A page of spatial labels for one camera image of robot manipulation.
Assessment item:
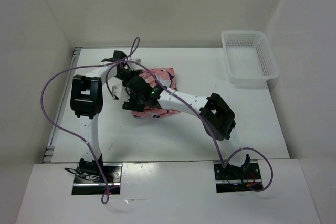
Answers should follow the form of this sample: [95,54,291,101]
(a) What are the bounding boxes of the pink shark print shorts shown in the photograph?
[132,68,179,118]

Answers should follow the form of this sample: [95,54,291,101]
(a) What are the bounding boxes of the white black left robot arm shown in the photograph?
[70,51,140,182]

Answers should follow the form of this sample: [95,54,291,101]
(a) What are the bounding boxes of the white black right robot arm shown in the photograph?
[122,76,250,178]

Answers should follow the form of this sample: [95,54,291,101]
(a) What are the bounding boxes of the white plastic laundry basket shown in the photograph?
[221,30,279,83]

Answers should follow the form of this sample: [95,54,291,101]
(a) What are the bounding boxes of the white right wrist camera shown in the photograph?
[111,84,130,102]

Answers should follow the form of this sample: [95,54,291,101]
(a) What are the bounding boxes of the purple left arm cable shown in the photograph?
[40,36,141,205]

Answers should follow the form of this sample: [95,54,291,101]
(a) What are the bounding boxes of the aluminium table frame rail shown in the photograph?
[42,47,82,164]

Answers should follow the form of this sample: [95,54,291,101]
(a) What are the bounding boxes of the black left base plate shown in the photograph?
[67,164,122,196]

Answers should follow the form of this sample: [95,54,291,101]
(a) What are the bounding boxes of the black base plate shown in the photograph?
[213,162,264,193]
[67,164,122,196]

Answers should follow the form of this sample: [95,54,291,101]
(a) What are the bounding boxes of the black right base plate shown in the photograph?
[213,162,264,193]

